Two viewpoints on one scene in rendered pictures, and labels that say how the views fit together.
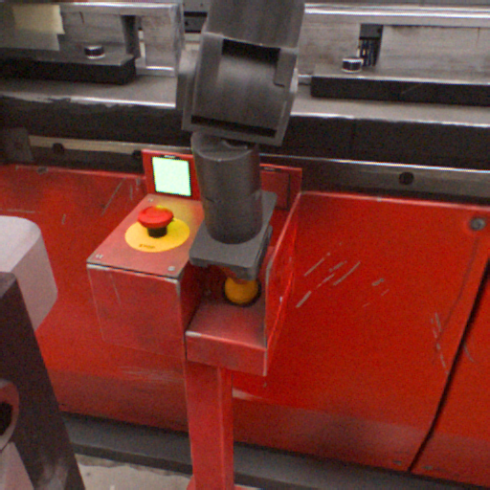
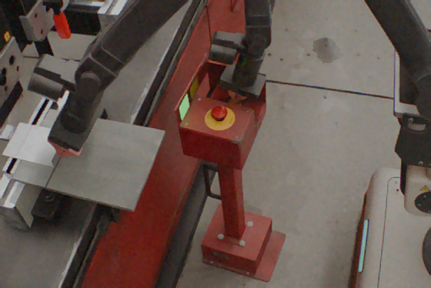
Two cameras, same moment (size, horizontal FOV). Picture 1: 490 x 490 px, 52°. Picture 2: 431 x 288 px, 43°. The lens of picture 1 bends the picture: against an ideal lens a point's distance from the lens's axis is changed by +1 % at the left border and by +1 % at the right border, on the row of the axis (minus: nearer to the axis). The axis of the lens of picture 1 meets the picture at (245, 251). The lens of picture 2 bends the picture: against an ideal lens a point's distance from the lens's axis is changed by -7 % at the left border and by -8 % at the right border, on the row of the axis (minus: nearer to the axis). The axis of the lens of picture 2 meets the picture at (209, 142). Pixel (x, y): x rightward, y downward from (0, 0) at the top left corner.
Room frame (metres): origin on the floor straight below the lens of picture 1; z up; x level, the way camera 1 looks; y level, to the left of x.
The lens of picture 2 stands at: (0.32, 0.98, 1.88)
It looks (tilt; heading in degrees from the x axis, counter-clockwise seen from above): 53 degrees down; 282
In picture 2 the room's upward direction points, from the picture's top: 8 degrees counter-clockwise
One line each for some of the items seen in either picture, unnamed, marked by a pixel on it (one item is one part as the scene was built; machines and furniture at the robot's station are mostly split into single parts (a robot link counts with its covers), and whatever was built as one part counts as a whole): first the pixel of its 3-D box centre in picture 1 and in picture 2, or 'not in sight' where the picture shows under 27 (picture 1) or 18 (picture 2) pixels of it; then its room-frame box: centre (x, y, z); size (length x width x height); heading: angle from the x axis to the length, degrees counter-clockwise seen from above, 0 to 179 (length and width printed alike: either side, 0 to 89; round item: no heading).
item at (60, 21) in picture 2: not in sight; (57, 18); (0.74, 0.20, 1.20); 0.04 x 0.02 x 0.10; 169
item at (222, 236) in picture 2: not in sight; (235, 230); (0.47, 0.05, 0.13); 0.10 x 0.10 x 0.01; 74
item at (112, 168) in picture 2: not in sight; (87, 156); (0.69, 0.37, 1.00); 0.26 x 0.18 x 0.01; 169
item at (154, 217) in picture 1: (156, 225); (219, 115); (0.47, 0.10, 0.79); 0.04 x 0.04 x 0.04
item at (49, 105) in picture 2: not in sight; (31, 137); (0.83, 0.32, 0.99); 0.20 x 0.03 x 0.03; 79
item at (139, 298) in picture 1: (201, 256); (223, 111); (0.47, 0.05, 0.75); 0.20 x 0.16 x 0.18; 74
